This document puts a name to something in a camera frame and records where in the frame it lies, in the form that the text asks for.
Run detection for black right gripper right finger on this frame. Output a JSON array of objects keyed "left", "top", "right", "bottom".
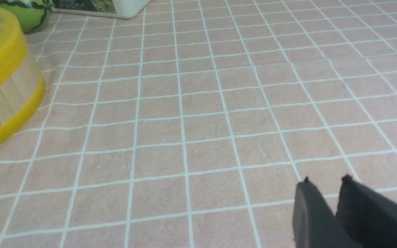
[{"left": 335, "top": 175, "right": 397, "bottom": 248}]

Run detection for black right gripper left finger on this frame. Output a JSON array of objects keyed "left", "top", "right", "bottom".
[{"left": 293, "top": 177, "right": 359, "bottom": 248}]

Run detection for bamboo steamer basket yellow rims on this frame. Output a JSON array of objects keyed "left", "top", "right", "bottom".
[{"left": 0, "top": 8, "right": 45, "bottom": 144}]

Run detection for pink checkered tablecloth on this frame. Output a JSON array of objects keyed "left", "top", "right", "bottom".
[{"left": 0, "top": 0, "right": 397, "bottom": 248}]

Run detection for green striped watermelon toy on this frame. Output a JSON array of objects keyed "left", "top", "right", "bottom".
[{"left": 0, "top": 0, "right": 53, "bottom": 33}]

